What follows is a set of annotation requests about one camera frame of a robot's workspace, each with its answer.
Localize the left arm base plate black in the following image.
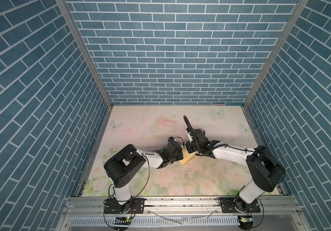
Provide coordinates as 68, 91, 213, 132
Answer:
104, 198, 145, 214

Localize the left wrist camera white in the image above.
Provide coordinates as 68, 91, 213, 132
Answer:
168, 137, 175, 143

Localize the right black corrugated cable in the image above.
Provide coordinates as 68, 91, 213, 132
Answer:
183, 115, 212, 157

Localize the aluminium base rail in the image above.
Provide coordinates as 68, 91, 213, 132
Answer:
57, 195, 310, 231

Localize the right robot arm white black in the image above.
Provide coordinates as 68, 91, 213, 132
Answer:
185, 134, 286, 213

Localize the controller board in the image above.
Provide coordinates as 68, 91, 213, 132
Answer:
238, 216, 254, 223
113, 217, 132, 227

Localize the right controller board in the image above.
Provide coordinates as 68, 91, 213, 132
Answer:
238, 216, 254, 223

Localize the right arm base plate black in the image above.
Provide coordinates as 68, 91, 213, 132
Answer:
217, 196, 261, 213

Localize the yellow envelope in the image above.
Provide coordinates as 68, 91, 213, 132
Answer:
179, 148, 197, 166

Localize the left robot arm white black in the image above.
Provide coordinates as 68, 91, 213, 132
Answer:
104, 141, 183, 206

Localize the left controller board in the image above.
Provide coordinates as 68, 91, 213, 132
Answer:
113, 217, 132, 227

